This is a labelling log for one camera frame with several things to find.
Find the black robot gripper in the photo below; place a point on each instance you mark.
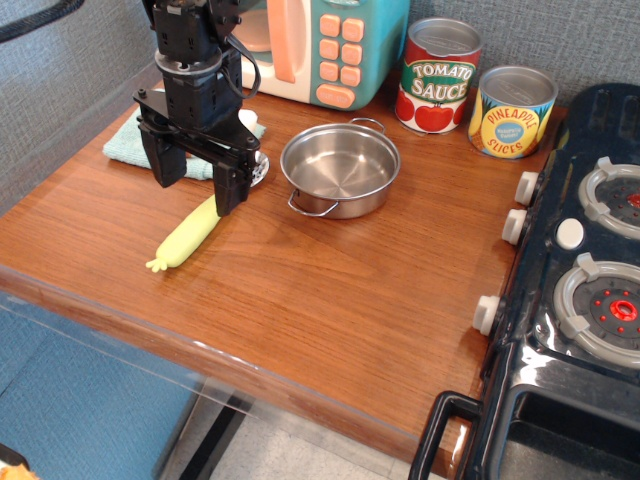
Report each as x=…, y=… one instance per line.
x=197, y=113

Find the brown white plush mushroom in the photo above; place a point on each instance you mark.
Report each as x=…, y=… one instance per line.
x=249, y=119

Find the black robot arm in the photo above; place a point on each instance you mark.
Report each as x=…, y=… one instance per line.
x=193, y=32

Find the light teal folded cloth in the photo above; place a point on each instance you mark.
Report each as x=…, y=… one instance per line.
x=126, y=146

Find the teal toy microwave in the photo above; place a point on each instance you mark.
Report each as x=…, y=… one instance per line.
x=333, y=54

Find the tomato sauce can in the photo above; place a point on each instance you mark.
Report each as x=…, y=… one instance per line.
x=440, y=62

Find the pineapple slices can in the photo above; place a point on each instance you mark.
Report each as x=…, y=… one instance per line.
x=512, y=108

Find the orange object at corner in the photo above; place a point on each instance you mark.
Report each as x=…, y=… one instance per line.
x=14, y=465

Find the black toy stove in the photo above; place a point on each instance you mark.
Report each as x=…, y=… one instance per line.
x=560, y=396

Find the spoon with yellow-green handle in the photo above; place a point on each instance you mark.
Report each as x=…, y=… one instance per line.
x=186, y=238

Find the silver pot with handles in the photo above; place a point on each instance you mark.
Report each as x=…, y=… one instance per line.
x=341, y=170

